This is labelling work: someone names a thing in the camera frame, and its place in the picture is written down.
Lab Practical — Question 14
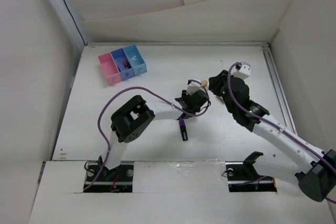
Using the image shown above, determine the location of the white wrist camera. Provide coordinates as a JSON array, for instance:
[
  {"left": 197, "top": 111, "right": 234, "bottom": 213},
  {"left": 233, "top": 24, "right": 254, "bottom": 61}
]
[
  {"left": 233, "top": 62, "right": 251, "bottom": 80},
  {"left": 186, "top": 79, "right": 202, "bottom": 95}
]

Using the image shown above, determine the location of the blue drawer container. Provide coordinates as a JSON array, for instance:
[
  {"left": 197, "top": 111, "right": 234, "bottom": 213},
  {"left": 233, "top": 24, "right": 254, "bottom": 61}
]
[{"left": 123, "top": 44, "right": 147, "bottom": 76}]

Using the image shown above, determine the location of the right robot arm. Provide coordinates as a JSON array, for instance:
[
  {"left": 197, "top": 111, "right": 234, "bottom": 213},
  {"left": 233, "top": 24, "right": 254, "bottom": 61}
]
[{"left": 209, "top": 70, "right": 335, "bottom": 202}]

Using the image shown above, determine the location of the yellow eraser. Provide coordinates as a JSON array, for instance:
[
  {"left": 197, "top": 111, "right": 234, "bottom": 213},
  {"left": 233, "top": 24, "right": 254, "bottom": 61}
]
[{"left": 202, "top": 80, "right": 208, "bottom": 89}]

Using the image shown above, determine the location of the purple capped black highlighter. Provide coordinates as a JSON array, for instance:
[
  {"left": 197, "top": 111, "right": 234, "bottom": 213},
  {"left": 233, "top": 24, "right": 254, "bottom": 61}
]
[{"left": 178, "top": 119, "right": 188, "bottom": 141}]

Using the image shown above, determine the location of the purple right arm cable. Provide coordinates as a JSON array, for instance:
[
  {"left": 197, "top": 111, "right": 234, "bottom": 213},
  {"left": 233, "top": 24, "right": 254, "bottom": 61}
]
[{"left": 227, "top": 62, "right": 336, "bottom": 204}]

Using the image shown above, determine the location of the purple drawer container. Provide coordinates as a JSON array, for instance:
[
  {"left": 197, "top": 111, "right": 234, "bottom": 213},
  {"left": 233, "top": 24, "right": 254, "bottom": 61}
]
[{"left": 111, "top": 48, "right": 135, "bottom": 81}]

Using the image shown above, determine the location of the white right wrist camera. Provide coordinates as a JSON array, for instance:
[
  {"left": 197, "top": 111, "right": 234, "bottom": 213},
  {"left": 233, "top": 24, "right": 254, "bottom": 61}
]
[{"left": 233, "top": 62, "right": 251, "bottom": 80}]

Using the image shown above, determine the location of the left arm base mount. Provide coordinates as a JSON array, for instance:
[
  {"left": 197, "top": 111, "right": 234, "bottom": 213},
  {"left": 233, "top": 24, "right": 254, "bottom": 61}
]
[{"left": 83, "top": 157, "right": 134, "bottom": 193}]

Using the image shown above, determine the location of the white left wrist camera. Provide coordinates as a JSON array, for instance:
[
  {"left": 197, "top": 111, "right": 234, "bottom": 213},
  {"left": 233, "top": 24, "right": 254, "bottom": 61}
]
[{"left": 186, "top": 79, "right": 202, "bottom": 95}]

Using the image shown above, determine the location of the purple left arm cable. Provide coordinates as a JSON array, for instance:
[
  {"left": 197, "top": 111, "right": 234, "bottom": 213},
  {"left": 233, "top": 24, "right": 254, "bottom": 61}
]
[{"left": 84, "top": 78, "right": 211, "bottom": 192}]

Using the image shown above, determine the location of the pink drawer container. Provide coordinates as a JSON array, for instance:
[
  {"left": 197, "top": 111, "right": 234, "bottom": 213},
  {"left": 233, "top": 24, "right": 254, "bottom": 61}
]
[{"left": 98, "top": 52, "right": 122, "bottom": 86}]

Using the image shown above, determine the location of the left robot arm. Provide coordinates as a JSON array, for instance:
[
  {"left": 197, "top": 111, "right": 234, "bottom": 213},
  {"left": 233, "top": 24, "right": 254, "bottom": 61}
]
[{"left": 99, "top": 90, "right": 211, "bottom": 180}]

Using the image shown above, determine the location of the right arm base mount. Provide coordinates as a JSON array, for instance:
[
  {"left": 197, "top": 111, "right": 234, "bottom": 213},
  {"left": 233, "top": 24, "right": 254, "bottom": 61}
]
[{"left": 222, "top": 152, "right": 277, "bottom": 193}]

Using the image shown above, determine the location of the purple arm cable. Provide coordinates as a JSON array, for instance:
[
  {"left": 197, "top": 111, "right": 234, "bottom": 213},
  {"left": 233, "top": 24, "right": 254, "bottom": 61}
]
[
  {"left": 227, "top": 62, "right": 336, "bottom": 204},
  {"left": 84, "top": 78, "right": 211, "bottom": 192}
]

